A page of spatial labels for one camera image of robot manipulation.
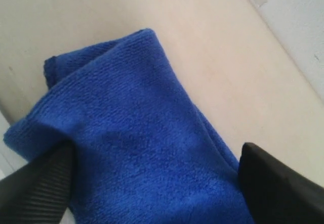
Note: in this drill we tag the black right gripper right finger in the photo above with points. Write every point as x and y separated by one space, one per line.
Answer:
275 193

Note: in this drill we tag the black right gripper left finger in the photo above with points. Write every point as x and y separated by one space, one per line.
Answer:
40 191

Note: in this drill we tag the blue cloth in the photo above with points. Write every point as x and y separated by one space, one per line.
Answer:
145 152

